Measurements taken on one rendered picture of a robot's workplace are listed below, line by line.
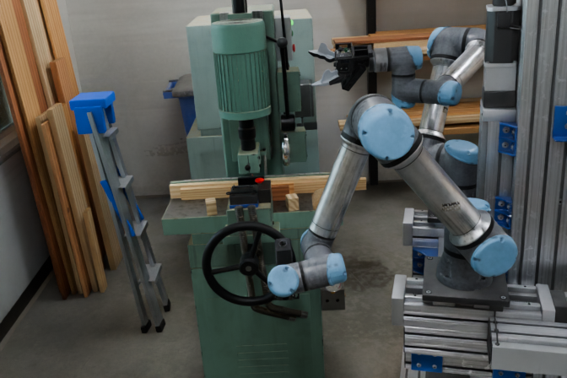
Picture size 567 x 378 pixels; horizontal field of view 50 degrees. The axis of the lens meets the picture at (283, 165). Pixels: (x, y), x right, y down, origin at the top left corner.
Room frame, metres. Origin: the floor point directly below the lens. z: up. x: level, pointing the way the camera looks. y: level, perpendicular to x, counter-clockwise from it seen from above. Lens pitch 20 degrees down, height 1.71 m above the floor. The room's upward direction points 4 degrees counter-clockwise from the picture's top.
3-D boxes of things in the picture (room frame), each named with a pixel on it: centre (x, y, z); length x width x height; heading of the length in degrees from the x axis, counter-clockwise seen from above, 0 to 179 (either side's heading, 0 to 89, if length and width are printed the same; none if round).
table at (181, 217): (1.89, 0.11, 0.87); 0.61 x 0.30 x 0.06; 88
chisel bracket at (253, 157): (2.02, 0.11, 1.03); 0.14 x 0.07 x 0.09; 178
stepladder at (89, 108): (2.65, 0.77, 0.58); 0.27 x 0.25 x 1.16; 89
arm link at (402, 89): (1.90, -0.41, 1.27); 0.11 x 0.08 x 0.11; 51
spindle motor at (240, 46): (2.00, 0.12, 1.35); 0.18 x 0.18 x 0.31
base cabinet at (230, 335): (2.12, 0.12, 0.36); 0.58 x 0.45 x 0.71; 178
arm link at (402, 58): (1.91, -0.40, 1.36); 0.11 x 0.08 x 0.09; 88
